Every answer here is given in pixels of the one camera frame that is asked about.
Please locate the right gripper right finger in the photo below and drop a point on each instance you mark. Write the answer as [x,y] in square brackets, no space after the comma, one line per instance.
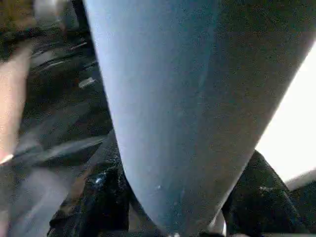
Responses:
[261,205]

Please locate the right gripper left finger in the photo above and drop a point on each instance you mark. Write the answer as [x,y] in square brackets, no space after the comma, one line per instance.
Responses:
[98,202]

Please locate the white plastic table leg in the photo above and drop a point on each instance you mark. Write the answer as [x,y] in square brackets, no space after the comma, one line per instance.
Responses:
[185,98]

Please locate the black glossy mat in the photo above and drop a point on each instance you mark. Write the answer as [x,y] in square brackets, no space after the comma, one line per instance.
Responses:
[61,103]

